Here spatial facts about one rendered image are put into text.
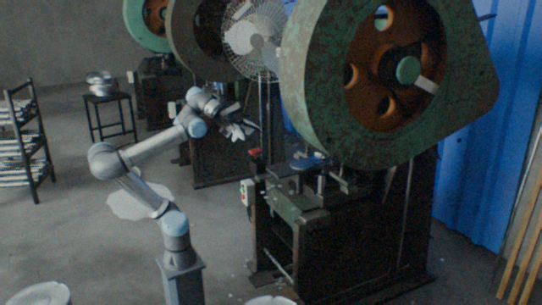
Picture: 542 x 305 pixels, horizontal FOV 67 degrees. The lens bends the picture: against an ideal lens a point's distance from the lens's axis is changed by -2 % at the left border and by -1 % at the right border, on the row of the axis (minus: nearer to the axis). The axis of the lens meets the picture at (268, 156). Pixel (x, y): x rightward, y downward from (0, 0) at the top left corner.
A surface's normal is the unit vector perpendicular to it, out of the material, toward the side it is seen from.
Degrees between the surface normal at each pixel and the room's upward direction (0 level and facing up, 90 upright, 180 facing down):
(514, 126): 90
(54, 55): 90
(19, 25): 90
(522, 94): 90
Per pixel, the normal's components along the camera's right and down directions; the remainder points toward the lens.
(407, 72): 0.45, 0.34
